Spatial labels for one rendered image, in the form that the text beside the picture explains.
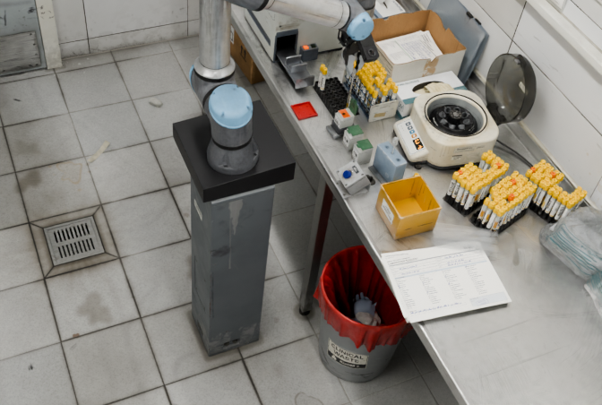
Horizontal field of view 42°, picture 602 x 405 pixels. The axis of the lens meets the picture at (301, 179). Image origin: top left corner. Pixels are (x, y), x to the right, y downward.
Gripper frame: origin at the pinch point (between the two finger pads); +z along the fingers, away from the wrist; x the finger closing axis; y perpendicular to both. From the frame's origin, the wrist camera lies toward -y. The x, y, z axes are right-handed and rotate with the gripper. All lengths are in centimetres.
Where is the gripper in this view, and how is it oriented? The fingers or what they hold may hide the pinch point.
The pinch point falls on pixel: (354, 72)
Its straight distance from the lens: 247.8
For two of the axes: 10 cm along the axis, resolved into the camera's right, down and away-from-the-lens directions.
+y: -4.1, -7.0, 5.9
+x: -9.1, 2.5, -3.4
